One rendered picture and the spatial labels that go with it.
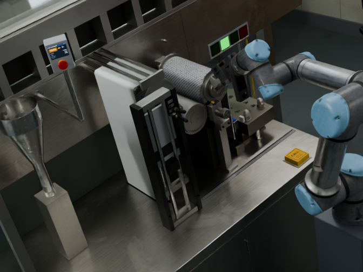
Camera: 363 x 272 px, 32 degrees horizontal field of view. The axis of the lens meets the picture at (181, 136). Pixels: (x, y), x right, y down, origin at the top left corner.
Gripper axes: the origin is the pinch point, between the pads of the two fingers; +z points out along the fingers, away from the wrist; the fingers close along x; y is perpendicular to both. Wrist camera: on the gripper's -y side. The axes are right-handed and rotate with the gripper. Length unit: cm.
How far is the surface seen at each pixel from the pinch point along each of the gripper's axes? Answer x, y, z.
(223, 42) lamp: -37, 18, 32
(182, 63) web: -1.1, 16.8, 12.3
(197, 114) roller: 9.0, -3.2, 7.7
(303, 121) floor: -135, -43, 145
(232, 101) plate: -20.7, -6.5, 28.6
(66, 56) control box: 53, 33, -21
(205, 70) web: -1.9, 8.9, 2.8
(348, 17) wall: -251, -1, 172
